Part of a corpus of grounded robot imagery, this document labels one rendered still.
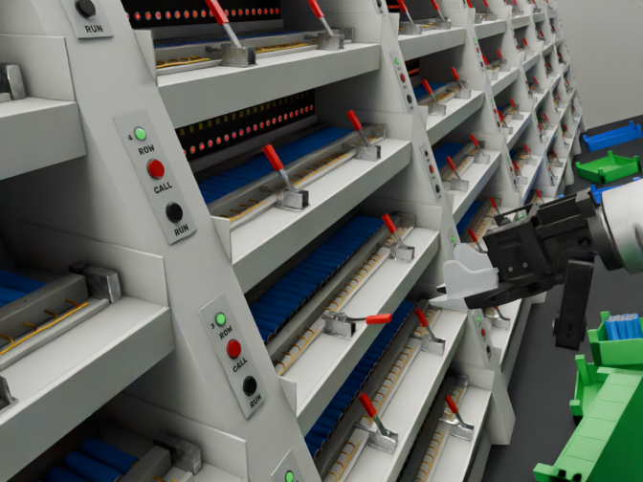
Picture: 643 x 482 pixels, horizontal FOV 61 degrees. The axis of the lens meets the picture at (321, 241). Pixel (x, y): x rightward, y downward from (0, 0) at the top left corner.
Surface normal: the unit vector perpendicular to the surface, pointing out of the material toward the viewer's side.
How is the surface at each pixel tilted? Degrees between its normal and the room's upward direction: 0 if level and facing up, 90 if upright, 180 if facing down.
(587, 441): 0
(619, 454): 90
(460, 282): 89
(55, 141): 113
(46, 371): 23
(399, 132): 90
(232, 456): 90
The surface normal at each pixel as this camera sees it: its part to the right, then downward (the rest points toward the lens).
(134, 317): 0.00, -0.91
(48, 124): 0.90, 0.18
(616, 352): -0.54, 0.04
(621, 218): -0.62, -0.21
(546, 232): -0.44, 0.36
